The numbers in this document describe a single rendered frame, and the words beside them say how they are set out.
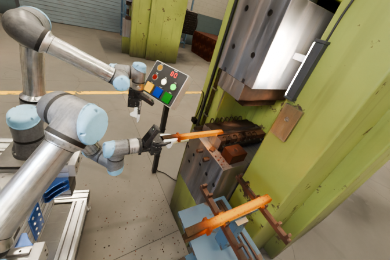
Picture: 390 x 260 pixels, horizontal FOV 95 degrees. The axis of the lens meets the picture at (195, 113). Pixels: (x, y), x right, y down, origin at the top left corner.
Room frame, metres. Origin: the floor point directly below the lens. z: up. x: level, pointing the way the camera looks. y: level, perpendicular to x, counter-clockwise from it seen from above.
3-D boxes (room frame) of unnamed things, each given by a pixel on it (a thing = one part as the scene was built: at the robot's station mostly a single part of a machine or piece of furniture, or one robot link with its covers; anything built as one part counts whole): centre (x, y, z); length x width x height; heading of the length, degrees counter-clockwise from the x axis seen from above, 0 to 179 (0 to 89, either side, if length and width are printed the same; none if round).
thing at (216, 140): (1.09, -0.31, 0.96); 0.42 x 0.20 x 0.09; 127
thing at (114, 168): (0.61, 0.32, 0.89); 0.11 x 0.08 x 0.11; 77
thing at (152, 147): (0.70, 0.18, 0.98); 0.12 x 0.08 x 0.09; 127
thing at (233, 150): (0.86, -0.29, 0.95); 0.12 x 0.09 x 0.07; 127
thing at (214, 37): (8.15, 0.06, 0.43); 1.89 x 1.20 x 0.85; 38
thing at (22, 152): (0.60, 0.74, 0.87); 0.15 x 0.15 x 0.10
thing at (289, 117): (0.79, -0.43, 1.27); 0.09 x 0.02 x 0.17; 37
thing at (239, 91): (1.09, -0.31, 1.32); 0.42 x 0.20 x 0.10; 127
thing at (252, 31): (1.06, -0.33, 1.56); 0.42 x 0.39 x 0.40; 127
